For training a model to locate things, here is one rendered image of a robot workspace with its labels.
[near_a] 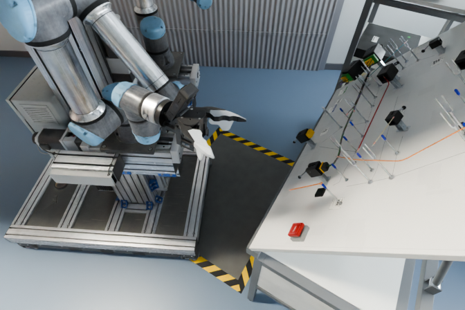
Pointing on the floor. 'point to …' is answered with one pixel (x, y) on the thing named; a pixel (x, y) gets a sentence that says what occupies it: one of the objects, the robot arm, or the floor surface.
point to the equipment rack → (454, 1)
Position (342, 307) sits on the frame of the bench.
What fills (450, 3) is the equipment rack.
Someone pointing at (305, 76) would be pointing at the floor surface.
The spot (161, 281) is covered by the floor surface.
